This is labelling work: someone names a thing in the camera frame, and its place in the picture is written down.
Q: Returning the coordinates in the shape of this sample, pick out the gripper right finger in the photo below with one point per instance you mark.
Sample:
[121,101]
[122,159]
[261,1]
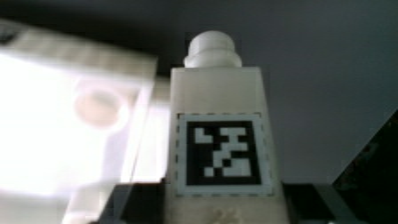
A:
[314,205]

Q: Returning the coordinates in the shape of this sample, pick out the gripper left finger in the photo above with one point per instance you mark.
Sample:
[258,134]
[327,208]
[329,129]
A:
[135,204]

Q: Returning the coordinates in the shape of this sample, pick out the white table leg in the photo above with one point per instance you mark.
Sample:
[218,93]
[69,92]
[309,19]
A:
[222,183]

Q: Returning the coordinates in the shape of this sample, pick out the white square tabletop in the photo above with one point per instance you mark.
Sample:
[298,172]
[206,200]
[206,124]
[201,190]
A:
[75,102]

